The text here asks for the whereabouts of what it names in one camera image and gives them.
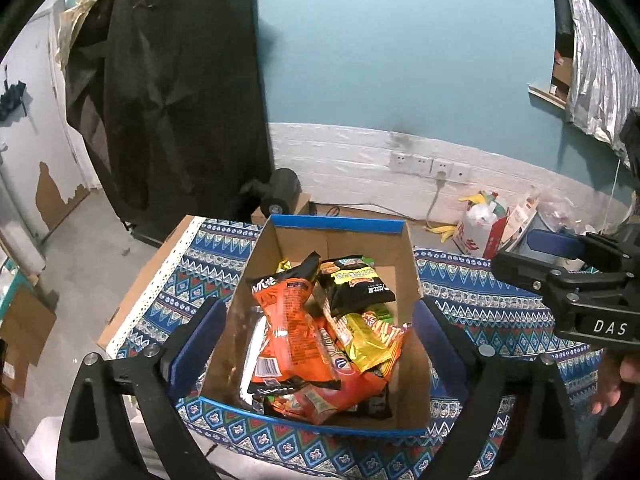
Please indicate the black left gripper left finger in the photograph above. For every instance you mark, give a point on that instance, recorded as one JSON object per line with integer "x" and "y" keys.
{"x": 96, "y": 440}

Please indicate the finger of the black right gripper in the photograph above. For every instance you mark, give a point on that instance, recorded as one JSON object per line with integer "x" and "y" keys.
{"x": 562, "y": 244}
{"x": 520, "y": 271}

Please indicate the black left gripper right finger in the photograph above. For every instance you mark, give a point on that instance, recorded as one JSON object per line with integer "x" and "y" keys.
{"x": 540, "y": 440}

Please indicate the black yellow snack bag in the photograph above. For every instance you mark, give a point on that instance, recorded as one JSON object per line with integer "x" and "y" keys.
{"x": 352, "y": 282}

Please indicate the yellow chips bag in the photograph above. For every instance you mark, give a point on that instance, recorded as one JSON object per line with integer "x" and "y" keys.
{"x": 371, "y": 343}

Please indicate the orange black snack bag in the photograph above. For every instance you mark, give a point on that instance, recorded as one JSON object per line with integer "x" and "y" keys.
{"x": 293, "y": 354}

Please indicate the orange Wangwang snack bag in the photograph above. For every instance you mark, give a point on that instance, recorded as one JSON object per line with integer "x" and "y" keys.
{"x": 301, "y": 400}

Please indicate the right hand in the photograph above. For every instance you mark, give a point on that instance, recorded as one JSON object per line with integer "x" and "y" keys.
{"x": 614, "y": 369}

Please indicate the light blue bucket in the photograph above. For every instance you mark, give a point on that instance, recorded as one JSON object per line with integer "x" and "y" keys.
{"x": 539, "y": 221}

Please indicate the white red plastic bag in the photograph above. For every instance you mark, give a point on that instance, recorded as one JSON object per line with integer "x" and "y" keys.
{"x": 479, "y": 231}

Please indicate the silver foil curtain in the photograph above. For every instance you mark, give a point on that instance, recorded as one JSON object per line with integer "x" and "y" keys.
{"x": 605, "y": 82}

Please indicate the blue patterned cloth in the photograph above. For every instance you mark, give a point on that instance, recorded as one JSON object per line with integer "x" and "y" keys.
{"x": 365, "y": 265}

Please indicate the black round speaker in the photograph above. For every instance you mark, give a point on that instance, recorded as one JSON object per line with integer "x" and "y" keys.
{"x": 279, "y": 195}

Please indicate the black hanging coat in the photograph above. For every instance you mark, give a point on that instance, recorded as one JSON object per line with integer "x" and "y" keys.
{"x": 167, "y": 95}

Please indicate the wall power sockets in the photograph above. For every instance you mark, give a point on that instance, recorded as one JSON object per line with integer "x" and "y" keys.
{"x": 429, "y": 167}

